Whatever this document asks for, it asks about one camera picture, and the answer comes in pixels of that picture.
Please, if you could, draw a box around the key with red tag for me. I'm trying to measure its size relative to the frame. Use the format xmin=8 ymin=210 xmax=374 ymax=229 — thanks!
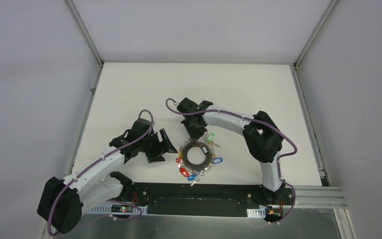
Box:
xmin=179 ymin=167 xmax=190 ymax=177

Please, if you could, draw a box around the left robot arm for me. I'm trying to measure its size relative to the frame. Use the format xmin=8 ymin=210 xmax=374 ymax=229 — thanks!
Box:
xmin=37 ymin=119 xmax=178 ymax=237

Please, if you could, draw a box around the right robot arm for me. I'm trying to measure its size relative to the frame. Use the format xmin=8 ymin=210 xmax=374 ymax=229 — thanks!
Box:
xmin=174 ymin=98 xmax=285 ymax=204

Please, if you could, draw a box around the key with black tag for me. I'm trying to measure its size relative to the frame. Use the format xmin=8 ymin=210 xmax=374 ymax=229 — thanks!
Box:
xmin=201 ymin=146 xmax=209 ymax=154

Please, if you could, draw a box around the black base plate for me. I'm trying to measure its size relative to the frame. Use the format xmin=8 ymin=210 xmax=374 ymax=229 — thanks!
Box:
xmin=114 ymin=182 xmax=294 ymax=218

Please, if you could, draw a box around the left white cable duct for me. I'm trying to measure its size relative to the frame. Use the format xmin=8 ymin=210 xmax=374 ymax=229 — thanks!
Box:
xmin=87 ymin=203 xmax=148 ymax=216

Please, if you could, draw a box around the white cable duct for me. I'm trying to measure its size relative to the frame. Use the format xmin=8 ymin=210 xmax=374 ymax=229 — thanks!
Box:
xmin=246 ymin=208 xmax=266 ymax=219
xmin=87 ymin=203 xmax=148 ymax=216

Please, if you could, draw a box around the right white cable duct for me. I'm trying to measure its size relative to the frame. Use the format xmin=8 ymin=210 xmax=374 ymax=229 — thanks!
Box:
xmin=246 ymin=208 xmax=266 ymax=219

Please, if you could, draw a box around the aluminium frame rail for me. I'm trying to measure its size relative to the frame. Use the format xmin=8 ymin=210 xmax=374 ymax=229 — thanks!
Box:
xmin=285 ymin=186 xmax=346 ymax=208

